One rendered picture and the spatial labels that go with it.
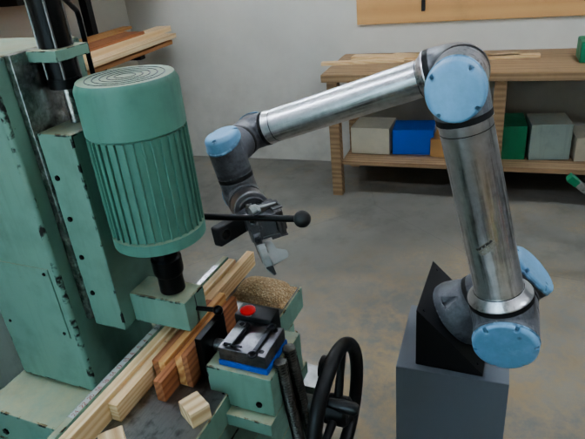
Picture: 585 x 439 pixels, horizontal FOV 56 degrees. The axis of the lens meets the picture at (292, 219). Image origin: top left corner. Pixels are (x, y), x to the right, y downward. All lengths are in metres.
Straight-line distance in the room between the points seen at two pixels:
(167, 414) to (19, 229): 0.45
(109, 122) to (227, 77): 3.73
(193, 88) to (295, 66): 0.93
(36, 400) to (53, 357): 0.10
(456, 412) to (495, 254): 0.60
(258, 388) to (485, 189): 0.60
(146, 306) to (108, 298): 0.08
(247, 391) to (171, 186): 0.40
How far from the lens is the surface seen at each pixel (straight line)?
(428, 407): 1.73
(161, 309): 1.16
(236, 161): 1.36
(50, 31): 1.05
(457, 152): 1.18
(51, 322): 1.28
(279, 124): 1.41
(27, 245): 1.19
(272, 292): 1.29
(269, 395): 1.05
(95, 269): 1.16
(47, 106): 1.11
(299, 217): 1.08
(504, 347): 1.39
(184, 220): 1.01
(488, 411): 1.71
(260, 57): 4.48
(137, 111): 0.93
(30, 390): 1.43
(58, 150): 1.06
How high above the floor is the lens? 1.65
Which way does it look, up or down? 27 degrees down
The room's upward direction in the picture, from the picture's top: 6 degrees counter-clockwise
